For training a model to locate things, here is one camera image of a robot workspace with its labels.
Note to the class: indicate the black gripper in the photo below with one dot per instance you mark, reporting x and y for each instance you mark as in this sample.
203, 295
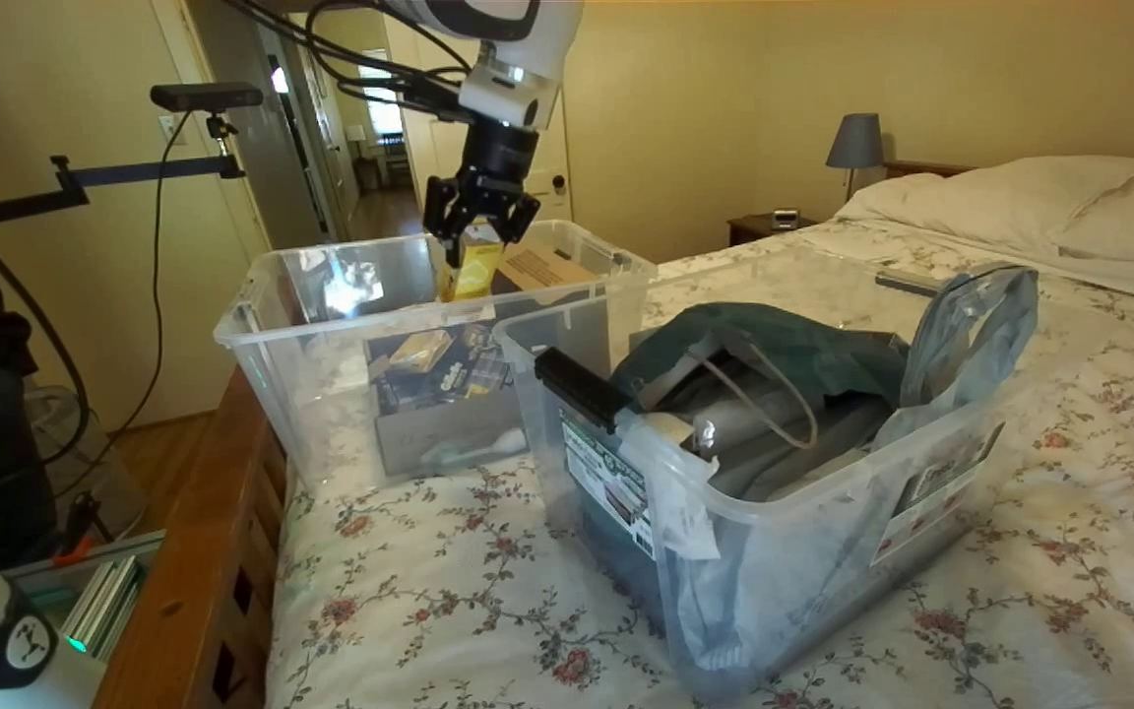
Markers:
494, 170

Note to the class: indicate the orange yellow box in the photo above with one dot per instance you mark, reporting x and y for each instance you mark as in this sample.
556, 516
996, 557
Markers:
480, 260

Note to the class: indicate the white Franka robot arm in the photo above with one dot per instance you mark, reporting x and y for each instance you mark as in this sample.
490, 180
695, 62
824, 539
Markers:
502, 44

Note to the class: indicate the brown cardboard box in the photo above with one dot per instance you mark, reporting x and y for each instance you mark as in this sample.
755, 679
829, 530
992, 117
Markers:
547, 271

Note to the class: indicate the clear tote with cardboard box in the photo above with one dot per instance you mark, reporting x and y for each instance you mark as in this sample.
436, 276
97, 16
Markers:
318, 355

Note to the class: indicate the clear tote with dark bag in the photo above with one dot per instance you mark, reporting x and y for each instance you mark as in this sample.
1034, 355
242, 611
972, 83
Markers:
779, 553

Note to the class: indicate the silver box with green light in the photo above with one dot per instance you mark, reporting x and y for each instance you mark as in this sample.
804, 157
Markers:
100, 606

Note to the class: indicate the white panel door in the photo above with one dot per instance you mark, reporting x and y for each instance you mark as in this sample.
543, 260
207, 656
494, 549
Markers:
555, 158

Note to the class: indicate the dark printed package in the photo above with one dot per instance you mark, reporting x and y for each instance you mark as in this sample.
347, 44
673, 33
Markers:
442, 360

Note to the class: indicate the black rectangular bar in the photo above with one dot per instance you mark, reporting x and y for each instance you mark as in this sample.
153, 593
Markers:
577, 385

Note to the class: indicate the dark wooden nightstand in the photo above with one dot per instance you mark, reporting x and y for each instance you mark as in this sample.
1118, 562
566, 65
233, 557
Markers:
759, 225

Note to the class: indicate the small white object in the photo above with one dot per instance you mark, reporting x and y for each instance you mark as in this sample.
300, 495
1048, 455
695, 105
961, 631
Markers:
681, 431

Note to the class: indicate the dark green cloth bag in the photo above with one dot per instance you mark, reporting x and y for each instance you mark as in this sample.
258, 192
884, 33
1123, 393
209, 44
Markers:
779, 344

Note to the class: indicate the grey table lamp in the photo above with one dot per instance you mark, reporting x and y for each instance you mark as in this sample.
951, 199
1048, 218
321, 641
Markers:
856, 145

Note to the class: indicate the wooden bed footboard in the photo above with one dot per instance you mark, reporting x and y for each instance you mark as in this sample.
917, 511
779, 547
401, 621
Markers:
195, 564

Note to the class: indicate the silver round plastic bag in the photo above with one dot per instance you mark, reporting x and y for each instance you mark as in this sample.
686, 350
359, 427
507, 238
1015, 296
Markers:
973, 327

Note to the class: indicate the large white pillow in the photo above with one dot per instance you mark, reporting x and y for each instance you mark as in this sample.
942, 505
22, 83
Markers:
986, 199

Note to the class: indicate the floral bed cover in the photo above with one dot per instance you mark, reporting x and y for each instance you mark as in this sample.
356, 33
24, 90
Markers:
1065, 553

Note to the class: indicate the black stereo camera bar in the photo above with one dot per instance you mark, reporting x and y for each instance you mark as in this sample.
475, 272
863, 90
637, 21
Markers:
198, 98

